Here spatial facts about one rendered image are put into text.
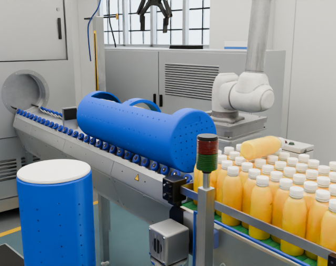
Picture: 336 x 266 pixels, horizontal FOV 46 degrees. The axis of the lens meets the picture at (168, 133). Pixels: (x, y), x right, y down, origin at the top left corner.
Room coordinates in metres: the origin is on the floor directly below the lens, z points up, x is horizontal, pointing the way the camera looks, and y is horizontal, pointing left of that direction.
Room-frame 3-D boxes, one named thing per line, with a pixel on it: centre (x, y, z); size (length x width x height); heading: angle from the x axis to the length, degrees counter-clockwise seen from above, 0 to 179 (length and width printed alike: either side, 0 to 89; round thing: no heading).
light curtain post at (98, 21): (3.02, 0.51, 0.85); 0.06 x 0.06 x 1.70; 38
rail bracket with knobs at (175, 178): (1.49, -0.03, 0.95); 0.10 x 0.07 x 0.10; 128
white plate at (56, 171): (1.49, 0.44, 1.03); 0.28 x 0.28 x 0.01
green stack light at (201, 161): (1.12, -0.11, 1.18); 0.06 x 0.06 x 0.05
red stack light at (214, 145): (1.12, -0.11, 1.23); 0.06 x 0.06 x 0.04
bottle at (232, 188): (1.30, -0.22, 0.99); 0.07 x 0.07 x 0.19
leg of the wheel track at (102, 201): (2.51, 0.44, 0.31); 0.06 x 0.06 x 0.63; 38
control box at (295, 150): (1.67, -0.51, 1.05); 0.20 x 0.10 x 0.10; 38
